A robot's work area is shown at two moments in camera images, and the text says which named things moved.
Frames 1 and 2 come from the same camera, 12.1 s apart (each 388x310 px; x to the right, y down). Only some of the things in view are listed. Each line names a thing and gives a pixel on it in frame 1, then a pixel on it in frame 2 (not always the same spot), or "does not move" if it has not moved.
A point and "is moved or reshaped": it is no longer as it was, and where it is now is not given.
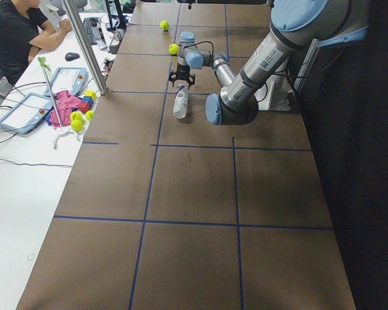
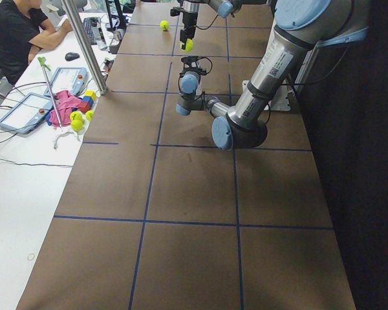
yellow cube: [91, 93] does not move
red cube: [85, 106] does not move
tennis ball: [173, 49] is moved or reshaped
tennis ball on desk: [76, 121] does not move
